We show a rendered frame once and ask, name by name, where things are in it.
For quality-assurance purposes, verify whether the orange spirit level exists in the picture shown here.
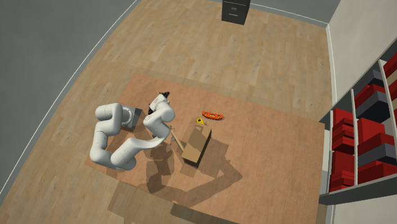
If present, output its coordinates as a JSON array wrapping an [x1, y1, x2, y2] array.
[[202, 111, 223, 120]]

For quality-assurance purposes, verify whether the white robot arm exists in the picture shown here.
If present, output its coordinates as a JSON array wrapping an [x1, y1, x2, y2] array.
[[90, 100, 175, 171]]

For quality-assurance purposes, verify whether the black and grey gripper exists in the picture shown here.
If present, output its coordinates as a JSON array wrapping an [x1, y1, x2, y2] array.
[[148, 92, 169, 115]]

